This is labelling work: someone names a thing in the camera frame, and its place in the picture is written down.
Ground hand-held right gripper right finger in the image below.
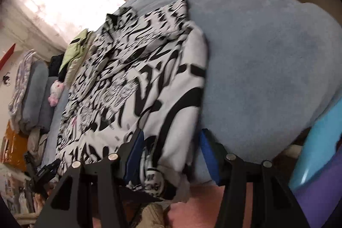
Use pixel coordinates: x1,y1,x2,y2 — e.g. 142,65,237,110
199,129,312,228

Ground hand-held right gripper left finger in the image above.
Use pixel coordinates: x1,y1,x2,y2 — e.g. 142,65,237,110
33,128,146,228

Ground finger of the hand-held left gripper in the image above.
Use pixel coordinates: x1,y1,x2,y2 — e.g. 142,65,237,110
37,159,62,178

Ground black white printed jacket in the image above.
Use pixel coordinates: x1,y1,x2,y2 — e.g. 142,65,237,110
55,0,210,203

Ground beige cloth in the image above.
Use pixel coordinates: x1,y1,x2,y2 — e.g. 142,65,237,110
27,128,49,164

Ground pink white cat plush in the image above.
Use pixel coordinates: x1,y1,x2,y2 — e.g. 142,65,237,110
48,81,65,107

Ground purple floral folded blanket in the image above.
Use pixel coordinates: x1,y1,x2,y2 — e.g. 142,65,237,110
8,49,35,124

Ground black clothing pile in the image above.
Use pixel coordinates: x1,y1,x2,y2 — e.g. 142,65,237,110
48,54,66,81

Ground folded cream white jacket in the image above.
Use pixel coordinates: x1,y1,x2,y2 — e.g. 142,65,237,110
64,30,95,84

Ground light blue plastic stool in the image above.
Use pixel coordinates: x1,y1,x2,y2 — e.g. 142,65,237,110
289,102,342,191

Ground bed with blue blanket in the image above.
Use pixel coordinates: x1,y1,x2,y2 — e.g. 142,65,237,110
40,0,342,183

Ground folded green jacket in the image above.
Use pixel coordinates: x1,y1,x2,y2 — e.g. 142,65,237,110
58,30,88,74

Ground purple stool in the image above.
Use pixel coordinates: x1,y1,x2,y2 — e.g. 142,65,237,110
294,148,342,228

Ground red wall shelf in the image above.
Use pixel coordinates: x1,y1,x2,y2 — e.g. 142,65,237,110
0,44,16,71

